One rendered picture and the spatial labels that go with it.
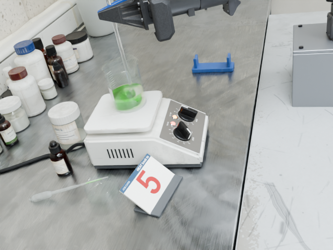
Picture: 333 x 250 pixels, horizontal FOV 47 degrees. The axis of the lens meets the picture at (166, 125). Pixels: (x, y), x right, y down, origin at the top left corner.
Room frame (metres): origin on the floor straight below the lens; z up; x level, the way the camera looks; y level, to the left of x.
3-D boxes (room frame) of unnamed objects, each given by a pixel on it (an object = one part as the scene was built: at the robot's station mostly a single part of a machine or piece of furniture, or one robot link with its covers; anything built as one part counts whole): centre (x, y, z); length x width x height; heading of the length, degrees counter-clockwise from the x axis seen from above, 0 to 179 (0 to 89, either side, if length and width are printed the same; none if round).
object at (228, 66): (0.84, -0.14, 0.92); 0.10 x 0.03 x 0.04; 68
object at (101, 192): (0.48, 0.13, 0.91); 0.06 x 0.06 x 0.02
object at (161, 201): (0.46, 0.04, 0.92); 0.09 x 0.06 x 0.04; 148
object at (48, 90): (0.87, 0.27, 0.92); 0.04 x 0.04 x 0.04
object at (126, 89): (0.60, 0.05, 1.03); 0.07 x 0.06 x 0.08; 155
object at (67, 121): (0.65, 0.19, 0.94); 0.06 x 0.06 x 0.08
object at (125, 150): (0.58, 0.04, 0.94); 0.22 x 0.13 x 0.08; 73
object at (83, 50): (1.08, 0.20, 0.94); 0.07 x 0.07 x 0.07
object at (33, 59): (0.93, 0.30, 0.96); 0.07 x 0.07 x 0.13
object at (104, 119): (0.59, 0.07, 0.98); 0.12 x 0.12 x 0.01; 73
